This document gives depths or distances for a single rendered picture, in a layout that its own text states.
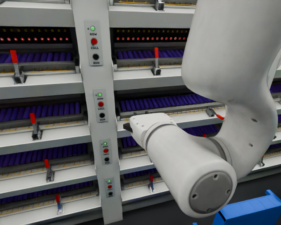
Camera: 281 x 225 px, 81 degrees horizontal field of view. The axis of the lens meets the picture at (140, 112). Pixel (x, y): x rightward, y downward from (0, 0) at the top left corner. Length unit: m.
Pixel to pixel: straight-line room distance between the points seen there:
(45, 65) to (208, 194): 0.57
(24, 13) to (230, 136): 0.55
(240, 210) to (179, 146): 0.69
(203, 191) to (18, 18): 0.57
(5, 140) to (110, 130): 0.35
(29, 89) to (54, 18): 0.22
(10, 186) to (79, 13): 0.67
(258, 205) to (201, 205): 0.74
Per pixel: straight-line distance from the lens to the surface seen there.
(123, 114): 0.67
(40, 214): 0.97
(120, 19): 0.56
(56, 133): 0.67
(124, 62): 0.63
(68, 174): 0.79
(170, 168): 0.24
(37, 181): 0.82
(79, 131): 0.66
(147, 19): 0.58
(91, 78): 0.56
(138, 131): 0.35
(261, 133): 0.27
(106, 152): 0.68
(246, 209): 0.93
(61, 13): 0.56
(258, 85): 0.20
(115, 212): 0.97
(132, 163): 0.78
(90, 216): 1.03
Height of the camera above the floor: 0.87
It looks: 25 degrees down
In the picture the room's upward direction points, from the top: straight up
